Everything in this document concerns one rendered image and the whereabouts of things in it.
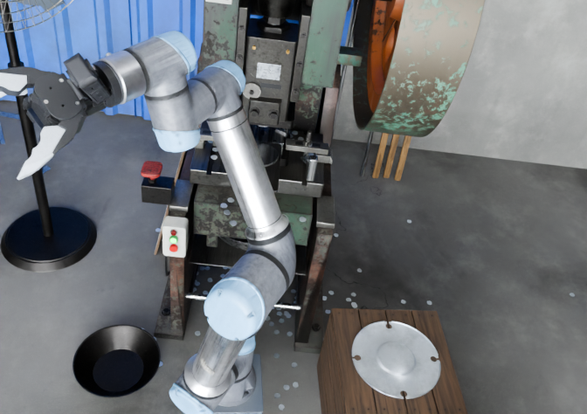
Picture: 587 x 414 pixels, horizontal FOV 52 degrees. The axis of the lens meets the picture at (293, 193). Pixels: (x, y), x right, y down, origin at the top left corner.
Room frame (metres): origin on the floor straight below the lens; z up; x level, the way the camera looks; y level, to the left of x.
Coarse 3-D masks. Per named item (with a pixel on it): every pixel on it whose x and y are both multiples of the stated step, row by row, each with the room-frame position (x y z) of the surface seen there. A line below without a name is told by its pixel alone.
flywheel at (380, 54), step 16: (400, 0) 1.66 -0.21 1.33; (384, 16) 1.96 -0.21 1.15; (400, 16) 1.67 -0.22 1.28; (384, 32) 1.90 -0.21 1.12; (368, 48) 1.94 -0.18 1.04; (384, 48) 1.83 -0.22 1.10; (368, 64) 1.87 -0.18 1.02; (384, 64) 1.77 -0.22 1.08; (368, 80) 1.80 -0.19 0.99; (384, 80) 1.71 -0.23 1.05; (368, 96) 1.73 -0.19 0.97
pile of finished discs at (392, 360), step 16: (368, 336) 1.26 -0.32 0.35; (384, 336) 1.27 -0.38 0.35; (400, 336) 1.28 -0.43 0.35; (416, 336) 1.29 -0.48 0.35; (352, 352) 1.18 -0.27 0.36; (368, 352) 1.19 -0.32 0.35; (384, 352) 1.20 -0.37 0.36; (400, 352) 1.21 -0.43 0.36; (416, 352) 1.22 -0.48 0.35; (432, 352) 1.24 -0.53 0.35; (368, 368) 1.14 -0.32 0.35; (384, 368) 1.14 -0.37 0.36; (400, 368) 1.15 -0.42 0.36; (416, 368) 1.16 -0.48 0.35; (432, 368) 1.17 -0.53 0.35; (384, 384) 1.09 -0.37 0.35; (400, 384) 1.09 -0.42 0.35; (416, 384) 1.10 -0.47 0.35; (432, 384) 1.11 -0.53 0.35
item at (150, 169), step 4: (144, 164) 1.46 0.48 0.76; (148, 164) 1.47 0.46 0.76; (152, 164) 1.47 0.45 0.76; (156, 164) 1.47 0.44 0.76; (160, 164) 1.48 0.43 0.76; (144, 168) 1.45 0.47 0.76; (148, 168) 1.45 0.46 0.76; (152, 168) 1.45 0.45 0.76; (156, 168) 1.46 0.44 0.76; (160, 168) 1.46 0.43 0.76; (144, 172) 1.43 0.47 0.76; (148, 172) 1.43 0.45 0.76; (152, 172) 1.43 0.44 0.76; (156, 172) 1.43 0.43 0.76; (160, 172) 1.44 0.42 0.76; (144, 176) 1.42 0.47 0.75; (148, 176) 1.42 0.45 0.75; (152, 176) 1.42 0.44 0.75; (156, 176) 1.42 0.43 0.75
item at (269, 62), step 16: (256, 32) 1.65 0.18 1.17; (272, 32) 1.67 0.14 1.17; (288, 32) 1.69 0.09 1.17; (256, 48) 1.62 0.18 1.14; (272, 48) 1.62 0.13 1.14; (288, 48) 1.63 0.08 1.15; (256, 64) 1.62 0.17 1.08; (272, 64) 1.62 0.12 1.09; (288, 64) 1.63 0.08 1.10; (256, 80) 1.62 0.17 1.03; (272, 80) 1.63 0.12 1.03; (288, 80) 1.63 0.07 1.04; (256, 96) 1.61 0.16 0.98; (272, 96) 1.63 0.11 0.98; (288, 96) 1.63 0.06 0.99; (256, 112) 1.58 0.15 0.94; (272, 112) 1.59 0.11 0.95
